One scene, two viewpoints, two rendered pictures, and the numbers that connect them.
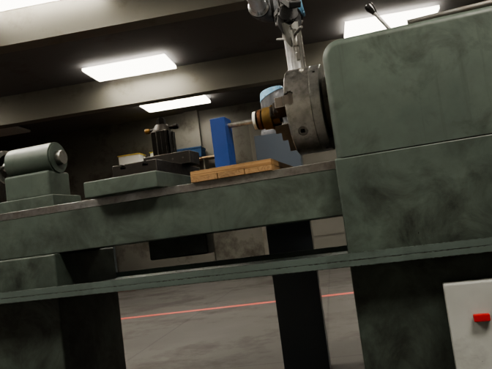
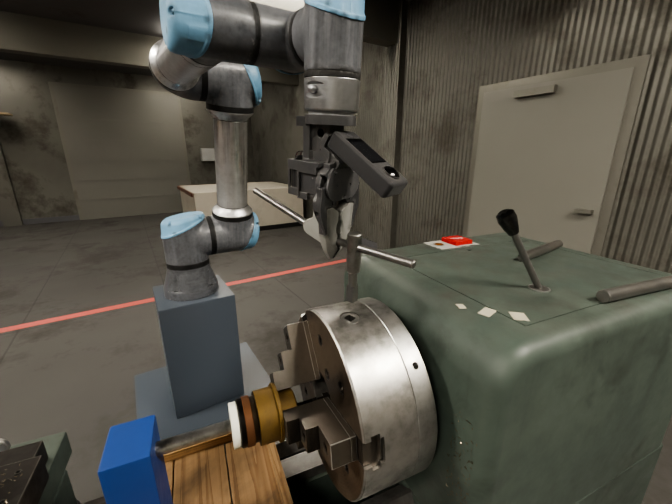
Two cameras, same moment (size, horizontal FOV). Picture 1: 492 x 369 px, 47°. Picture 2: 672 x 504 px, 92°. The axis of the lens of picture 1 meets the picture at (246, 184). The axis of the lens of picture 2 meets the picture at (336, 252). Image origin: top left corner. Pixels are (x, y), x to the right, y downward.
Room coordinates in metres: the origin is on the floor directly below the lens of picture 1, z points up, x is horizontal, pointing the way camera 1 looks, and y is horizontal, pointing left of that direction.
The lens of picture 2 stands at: (1.71, 0.08, 1.49)
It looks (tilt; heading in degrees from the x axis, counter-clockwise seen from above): 17 degrees down; 320
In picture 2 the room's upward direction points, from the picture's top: straight up
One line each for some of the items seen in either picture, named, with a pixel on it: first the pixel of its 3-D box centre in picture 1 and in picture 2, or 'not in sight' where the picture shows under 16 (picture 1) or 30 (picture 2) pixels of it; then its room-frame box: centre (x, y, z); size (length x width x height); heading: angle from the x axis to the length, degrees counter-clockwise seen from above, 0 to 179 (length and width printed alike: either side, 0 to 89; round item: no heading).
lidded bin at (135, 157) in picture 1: (132, 162); not in sight; (11.48, 2.22, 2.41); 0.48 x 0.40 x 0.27; 82
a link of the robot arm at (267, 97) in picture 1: (274, 102); (187, 236); (2.68, -0.18, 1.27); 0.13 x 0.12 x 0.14; 82
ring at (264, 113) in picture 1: (269, 118); (267, 414); (2.12, -0.12, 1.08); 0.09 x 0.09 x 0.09; 73
